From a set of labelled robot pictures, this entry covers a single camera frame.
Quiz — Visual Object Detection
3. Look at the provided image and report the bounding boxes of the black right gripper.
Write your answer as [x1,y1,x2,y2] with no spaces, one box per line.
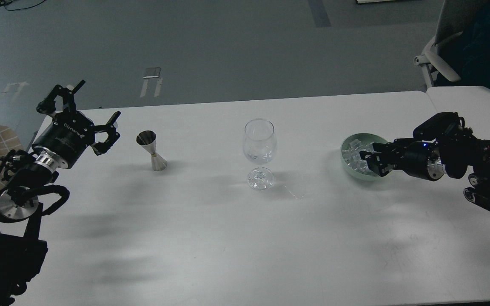
[359,141,445,181]

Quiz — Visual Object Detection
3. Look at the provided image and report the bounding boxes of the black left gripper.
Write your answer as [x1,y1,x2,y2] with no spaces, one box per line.
[31,79,122,170]

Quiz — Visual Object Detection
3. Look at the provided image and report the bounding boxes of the steel double jigger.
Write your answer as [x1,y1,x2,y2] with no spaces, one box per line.
[136,130,168,172]

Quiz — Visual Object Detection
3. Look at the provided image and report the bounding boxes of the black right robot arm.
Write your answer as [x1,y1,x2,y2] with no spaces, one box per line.
[360,112,490,211]

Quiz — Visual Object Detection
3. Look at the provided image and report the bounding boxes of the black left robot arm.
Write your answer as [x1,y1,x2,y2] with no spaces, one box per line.
[0,81,120,306]

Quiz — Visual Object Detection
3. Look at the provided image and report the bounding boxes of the clear ice cubes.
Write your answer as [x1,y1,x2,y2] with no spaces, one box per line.
[342,137,375,176]

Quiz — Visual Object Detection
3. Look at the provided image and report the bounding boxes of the clear wine glass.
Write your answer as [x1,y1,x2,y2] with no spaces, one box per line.
[242,118,277,190]

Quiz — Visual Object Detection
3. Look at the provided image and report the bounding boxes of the green bowl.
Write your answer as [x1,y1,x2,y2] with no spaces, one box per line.
[340,133,387,181]

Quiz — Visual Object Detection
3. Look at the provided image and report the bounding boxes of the person in teal sweater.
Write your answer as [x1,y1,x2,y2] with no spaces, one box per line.
[433,0,490,89]

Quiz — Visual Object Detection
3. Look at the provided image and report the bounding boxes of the white office chair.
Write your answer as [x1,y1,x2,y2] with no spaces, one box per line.
[413,0,487,89]

